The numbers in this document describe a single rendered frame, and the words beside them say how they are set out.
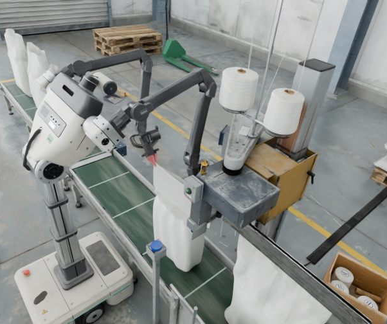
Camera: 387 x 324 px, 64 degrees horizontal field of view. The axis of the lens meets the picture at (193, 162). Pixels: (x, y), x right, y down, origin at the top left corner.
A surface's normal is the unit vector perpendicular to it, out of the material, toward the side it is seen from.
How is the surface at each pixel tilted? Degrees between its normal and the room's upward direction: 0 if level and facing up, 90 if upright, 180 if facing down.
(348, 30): 90
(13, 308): 0
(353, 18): 90
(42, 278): 0
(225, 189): 0
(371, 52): 90
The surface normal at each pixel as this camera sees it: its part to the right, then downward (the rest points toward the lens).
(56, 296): 0.07, -0.81
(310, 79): -0.76, 0.33
